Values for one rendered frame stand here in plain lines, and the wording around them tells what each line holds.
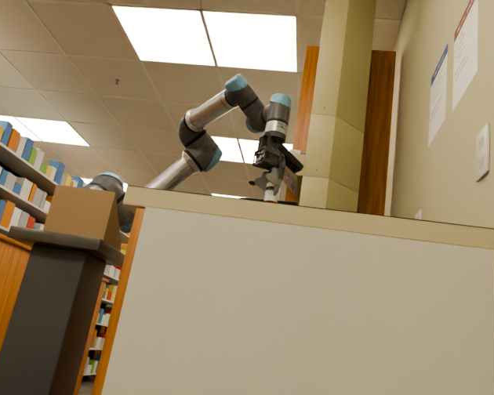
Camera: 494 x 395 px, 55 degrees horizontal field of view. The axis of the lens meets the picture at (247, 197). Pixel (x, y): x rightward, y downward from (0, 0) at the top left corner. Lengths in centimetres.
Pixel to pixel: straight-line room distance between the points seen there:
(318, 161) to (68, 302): 113
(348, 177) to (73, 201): 115
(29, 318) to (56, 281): 14
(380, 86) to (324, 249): 190
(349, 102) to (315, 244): 145
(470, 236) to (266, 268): 37
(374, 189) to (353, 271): 158
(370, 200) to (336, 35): 81
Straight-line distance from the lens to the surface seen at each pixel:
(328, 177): 205
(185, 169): 199
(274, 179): 154
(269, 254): 89
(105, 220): 177
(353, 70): 237
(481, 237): 95
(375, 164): 250
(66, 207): 185
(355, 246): 90
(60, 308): 173
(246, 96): 170
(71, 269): 173
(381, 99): 267
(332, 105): 220
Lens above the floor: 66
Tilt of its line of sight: 18 degrees up
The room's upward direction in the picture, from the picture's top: 10 degrees clockwise
